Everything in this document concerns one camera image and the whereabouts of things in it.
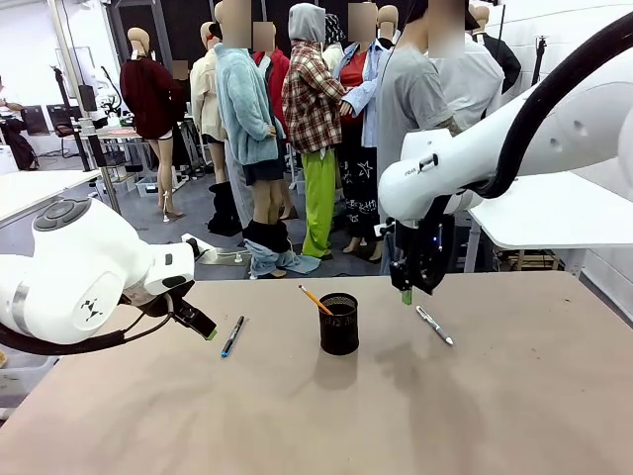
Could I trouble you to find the white rounded side table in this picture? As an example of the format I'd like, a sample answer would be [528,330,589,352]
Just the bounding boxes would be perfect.
[466,171,633,251]

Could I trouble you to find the silver pen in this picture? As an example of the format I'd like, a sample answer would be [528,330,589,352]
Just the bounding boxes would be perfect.
[414,305,455,347]

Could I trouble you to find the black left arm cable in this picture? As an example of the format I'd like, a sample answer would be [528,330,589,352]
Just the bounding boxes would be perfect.
[0,295,177,356]

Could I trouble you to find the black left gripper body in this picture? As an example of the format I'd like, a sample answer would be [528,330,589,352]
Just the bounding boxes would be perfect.
[120,280,200,328]

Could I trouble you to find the black mesh pen holder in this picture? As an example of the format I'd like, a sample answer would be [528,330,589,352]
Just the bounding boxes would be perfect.
[318,292,360,356]

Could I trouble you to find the yellow pencil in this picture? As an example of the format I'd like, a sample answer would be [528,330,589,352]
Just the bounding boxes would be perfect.
[298,284,334,317]

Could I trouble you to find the person in white shirt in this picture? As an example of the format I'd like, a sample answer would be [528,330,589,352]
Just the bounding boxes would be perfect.
[428,0,506,133]

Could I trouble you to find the white rectangular side table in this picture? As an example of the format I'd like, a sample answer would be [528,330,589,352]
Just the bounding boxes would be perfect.
[0,168,103,225]

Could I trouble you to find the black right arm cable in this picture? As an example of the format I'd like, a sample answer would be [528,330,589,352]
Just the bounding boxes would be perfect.
[462,11,633,200]

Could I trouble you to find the person in grey t-shirt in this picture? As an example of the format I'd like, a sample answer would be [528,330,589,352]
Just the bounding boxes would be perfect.
[376,0,467,276]

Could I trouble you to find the mannequin in plaid hooded shirt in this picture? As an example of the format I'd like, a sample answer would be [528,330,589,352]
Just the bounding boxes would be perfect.
[281,3,348,261]

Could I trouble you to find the black office chair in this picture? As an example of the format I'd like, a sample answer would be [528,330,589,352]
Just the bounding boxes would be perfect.
[45,102,80,159]

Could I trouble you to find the black pen with blue tip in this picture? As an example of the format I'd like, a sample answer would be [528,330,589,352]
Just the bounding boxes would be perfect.
[221,315,246,359]

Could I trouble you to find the seated person in white top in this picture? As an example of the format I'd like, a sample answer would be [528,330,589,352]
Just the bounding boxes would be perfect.
[0,74,27,123]

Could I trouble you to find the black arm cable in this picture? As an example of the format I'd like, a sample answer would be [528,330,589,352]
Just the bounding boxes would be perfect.
[462,11,633,200]
[0,295,177,356]

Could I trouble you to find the mannequin in black jacket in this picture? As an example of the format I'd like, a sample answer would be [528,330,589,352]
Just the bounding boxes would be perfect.
[468,3,523,96]

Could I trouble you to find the mannequin in light blue fleece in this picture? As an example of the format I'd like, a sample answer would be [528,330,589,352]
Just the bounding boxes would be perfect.
[213,0,320,280]

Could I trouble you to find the black tripod stand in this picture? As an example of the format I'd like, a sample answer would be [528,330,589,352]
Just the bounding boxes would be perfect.
[529,34,552,91]

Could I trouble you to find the mannequin in red jacket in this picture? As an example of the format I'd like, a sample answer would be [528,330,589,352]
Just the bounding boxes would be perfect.
[250,21,299,222]

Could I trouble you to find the mannequin in maroon sweater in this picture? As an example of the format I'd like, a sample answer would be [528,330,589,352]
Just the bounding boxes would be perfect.
[119,26,186,225]

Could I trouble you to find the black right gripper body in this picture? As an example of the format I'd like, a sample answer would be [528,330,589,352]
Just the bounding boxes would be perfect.
[388,213,455,296]

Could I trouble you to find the mannequin in cream jacket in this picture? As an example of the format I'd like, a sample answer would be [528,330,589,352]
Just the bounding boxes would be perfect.
[189,21,229,185]

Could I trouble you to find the mannequin in blue open shirt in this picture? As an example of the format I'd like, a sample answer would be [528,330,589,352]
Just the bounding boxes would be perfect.
[333,1,393,263]

